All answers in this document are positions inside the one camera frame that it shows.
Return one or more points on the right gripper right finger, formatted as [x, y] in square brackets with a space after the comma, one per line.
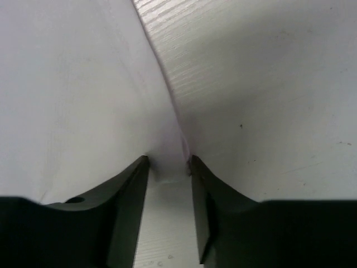
[235, 231]

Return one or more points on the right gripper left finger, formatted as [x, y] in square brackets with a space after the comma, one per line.
[98, 228]

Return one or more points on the white t shirt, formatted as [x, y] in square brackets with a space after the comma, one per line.
[82, 97]

